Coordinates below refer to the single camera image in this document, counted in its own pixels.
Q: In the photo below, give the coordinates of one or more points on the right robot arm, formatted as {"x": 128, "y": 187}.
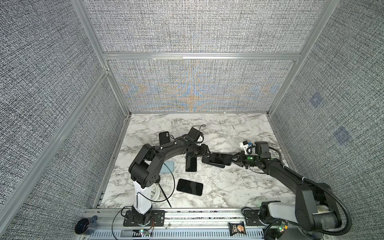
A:
{"x": 316, "y": 208}

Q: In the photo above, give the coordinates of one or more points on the snack packet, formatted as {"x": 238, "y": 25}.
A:
{"x": 238, "y": 228}

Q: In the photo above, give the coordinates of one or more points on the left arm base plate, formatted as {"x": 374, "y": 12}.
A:
{"x": 155, "y": 218}

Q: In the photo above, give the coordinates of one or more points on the dark blue mug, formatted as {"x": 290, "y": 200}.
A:
{"x": 86, "y": 226}

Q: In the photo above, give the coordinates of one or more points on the black ladle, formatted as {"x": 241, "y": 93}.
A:
{"x": 164, "y": 194}

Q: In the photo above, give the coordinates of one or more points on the white alarm clock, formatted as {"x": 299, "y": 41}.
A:
{"x": 156, "y": 192}

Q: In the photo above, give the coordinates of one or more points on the light blue phone case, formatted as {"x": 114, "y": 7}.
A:
{"x": 167, "y": 168}

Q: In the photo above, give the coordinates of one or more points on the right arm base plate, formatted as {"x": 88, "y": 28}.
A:
{"x": 252, "y": 217}

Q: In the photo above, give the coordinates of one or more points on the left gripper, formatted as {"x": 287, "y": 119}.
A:
{"x": 203, "y": 151}

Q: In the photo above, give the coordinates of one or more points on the black phone upright centre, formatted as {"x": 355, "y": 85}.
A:
{"x": 191, "y": 164}

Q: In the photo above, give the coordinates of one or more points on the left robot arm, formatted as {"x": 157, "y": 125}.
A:
{"x": 146, "y": 166}

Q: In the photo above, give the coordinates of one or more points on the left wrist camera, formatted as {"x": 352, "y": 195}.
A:
{"x": 195, "y": 136}

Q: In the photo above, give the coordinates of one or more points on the black phone with camera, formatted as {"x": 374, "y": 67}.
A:
{"x": 164, "y": 138}

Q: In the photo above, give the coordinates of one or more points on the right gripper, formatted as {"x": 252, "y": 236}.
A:
{"x": 240, "y": 160}

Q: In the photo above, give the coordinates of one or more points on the black phone lying front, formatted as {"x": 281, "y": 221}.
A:
{"x": 190, "y": 187}

